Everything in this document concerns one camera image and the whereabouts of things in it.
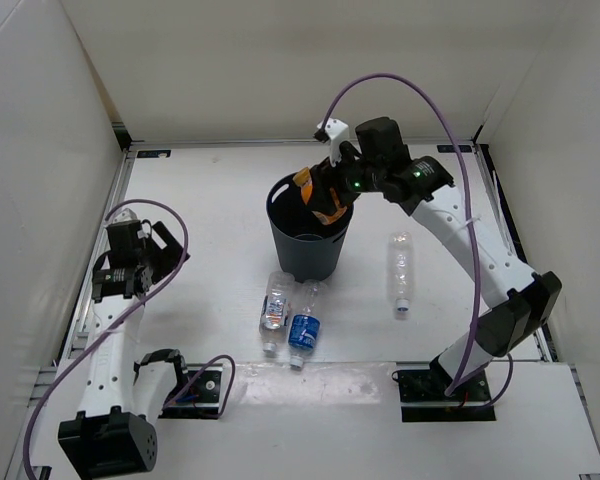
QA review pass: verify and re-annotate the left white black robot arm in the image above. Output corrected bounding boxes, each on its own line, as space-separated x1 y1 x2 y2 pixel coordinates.
58 216 191 479

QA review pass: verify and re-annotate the blue corner sticker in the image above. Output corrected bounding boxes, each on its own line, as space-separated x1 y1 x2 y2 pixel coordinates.
136 149 171 159
436 144 473 154

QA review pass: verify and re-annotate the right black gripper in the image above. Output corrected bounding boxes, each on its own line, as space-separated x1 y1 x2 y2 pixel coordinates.
307 143 385 217

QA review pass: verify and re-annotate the right blue corner sticker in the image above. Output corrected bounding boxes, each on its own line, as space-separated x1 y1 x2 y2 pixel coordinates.
436 144 473 154

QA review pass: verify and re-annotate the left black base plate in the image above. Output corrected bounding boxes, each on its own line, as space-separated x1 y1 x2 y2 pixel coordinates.
159 364 225 420

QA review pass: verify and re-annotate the left blue corner sticker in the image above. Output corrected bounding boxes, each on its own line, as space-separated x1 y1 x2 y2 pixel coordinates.
136 149 171 159

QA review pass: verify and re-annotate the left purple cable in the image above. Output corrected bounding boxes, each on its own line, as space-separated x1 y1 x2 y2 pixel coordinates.
20 198 236 479

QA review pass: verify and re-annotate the clear unlabelled plastic bottle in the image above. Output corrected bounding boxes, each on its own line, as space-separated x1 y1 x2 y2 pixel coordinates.
388 232 414 319

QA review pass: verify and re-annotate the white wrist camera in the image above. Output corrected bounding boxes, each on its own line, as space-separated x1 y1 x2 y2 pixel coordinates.
314 118 350 167
110 208 137 225

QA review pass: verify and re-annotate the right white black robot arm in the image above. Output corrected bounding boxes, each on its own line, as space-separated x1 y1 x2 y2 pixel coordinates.
294 117 562 400

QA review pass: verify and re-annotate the clear bottle white orange label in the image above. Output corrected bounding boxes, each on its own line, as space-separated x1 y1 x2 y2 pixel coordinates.
259 271 295 357

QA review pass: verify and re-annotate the clear bottle blue label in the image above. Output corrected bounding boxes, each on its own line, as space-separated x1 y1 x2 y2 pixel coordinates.
288 280 326 371

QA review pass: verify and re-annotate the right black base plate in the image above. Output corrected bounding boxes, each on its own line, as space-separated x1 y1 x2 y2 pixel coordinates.
391 368 496 423

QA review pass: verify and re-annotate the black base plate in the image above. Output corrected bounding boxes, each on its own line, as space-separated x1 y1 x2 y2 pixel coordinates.
391 368 496 423
159 364 225 420

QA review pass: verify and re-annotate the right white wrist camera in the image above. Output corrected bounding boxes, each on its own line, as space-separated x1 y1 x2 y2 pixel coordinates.
314 118 350 167

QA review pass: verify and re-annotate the left aluminium frame rail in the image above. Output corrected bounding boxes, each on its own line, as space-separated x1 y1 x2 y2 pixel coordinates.
4 120 133 479

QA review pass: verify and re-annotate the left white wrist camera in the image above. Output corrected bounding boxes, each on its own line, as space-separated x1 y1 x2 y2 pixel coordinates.
110 208 137 225

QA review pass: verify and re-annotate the dark grey plastic bin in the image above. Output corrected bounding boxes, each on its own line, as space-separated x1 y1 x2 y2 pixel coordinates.
266 174 353 282

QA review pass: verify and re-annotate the orange juice bottle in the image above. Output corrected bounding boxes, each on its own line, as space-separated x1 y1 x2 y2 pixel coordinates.
293 167 348 226

